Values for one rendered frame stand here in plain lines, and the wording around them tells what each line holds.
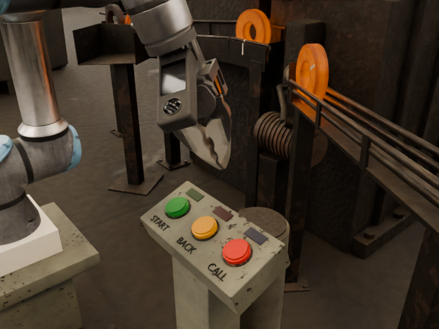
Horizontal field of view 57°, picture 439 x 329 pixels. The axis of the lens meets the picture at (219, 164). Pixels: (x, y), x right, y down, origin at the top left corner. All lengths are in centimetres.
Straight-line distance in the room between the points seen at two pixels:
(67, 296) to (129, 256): 39
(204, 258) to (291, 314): 77
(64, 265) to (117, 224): 67
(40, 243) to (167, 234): 51
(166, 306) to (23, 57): 83
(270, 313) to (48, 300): 61
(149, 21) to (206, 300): 41
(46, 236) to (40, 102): 33
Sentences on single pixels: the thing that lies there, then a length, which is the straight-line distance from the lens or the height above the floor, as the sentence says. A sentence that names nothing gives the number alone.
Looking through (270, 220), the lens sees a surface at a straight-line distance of 81.
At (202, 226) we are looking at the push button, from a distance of 63.
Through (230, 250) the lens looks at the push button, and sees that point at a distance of 59.
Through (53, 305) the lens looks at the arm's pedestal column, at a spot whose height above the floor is 15.
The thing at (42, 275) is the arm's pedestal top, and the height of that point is 30.
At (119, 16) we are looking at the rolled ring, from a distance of 236.
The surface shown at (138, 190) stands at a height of 1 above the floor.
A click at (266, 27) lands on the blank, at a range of 148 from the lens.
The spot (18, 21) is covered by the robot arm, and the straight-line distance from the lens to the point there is 99.
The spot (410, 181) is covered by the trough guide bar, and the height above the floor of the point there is 72.
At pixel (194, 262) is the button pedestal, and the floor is 58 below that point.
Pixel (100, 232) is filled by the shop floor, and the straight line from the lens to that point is 171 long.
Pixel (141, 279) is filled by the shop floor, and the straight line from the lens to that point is 146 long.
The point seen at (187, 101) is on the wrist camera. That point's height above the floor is 82.
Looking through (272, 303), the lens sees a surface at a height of 36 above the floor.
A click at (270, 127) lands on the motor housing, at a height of 51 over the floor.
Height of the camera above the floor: 98
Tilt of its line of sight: 27 degrees down
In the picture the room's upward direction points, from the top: straight up
